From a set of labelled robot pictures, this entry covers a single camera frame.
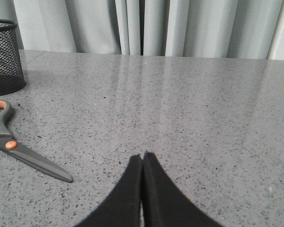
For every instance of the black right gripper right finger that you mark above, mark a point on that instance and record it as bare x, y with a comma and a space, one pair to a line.
164, 205

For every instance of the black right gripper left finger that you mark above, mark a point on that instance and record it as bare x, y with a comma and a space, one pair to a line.
121, 208

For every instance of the grey orange scissors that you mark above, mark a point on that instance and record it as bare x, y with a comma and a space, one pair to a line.
24, 154

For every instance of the black mesh pen holder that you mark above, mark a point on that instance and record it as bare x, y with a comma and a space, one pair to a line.
11, 73

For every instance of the grey curtain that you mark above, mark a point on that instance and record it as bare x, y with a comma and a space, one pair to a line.
250, 29

